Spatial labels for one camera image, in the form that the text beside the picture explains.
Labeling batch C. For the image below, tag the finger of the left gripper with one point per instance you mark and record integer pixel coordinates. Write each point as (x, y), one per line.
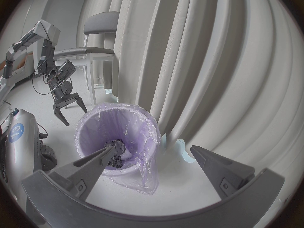
(60, 115)
(80, 104)

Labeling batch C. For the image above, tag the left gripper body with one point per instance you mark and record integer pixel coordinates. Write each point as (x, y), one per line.
(65, 101)

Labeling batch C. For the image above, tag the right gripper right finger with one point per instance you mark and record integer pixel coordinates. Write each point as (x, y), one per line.
(220, 172)

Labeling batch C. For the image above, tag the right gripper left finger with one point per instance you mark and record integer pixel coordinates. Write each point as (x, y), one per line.
(87, 172)

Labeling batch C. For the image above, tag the black plastic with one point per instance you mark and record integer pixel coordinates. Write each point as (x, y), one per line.
(118, 155)

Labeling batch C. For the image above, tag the purple plastic bag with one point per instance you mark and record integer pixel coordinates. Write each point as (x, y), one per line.
(142, 127)

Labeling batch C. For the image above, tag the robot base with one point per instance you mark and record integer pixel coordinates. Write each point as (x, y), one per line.
(21, 151)

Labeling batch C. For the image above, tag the white trash bin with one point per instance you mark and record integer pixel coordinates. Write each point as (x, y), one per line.
(95, 127)

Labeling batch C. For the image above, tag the clear printed wrapper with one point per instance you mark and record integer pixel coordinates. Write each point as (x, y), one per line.
(127, 154)

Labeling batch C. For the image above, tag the grey chair with white legs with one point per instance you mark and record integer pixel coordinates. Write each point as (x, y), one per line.
(102, 22)

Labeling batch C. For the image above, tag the white curtain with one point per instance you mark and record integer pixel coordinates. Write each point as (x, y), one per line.
(201, 68)

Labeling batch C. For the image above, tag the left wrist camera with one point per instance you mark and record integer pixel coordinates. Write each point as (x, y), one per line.
(67, 87)

